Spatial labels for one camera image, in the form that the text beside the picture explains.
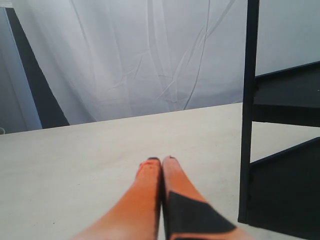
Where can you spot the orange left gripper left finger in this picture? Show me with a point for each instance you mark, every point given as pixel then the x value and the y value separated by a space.
pixel 136 215

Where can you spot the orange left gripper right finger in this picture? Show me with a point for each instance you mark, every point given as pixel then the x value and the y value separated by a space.
pixel 187 214

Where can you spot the black two-tier shelf rack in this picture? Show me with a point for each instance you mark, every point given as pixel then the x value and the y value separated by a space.
pixel 280 192

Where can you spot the white backdrop curtain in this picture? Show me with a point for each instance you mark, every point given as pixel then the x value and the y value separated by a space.
pixel 69 62

